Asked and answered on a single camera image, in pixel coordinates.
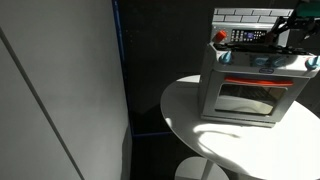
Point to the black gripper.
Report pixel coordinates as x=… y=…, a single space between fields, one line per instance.
x=301 y=25

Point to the blue stove knob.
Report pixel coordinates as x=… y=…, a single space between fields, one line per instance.
x=259 y=61
x=313 y=62
x=277 y=61
x=225 y=58

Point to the black stove keypad panel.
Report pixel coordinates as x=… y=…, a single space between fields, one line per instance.
x=248 y=36

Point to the red stove dial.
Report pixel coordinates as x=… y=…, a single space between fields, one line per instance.
x=220 y=36

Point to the grey toy stove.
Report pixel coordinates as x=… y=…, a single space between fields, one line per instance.
x=240 y=100

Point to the black burner grate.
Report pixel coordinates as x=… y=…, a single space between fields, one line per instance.
x=253 y=49

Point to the white round table foot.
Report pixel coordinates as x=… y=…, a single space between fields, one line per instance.
x=200 y=168

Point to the blue tape strip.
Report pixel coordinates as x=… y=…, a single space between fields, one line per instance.
x=118 y=33

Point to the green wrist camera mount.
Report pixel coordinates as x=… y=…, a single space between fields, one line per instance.
x=308 y=8

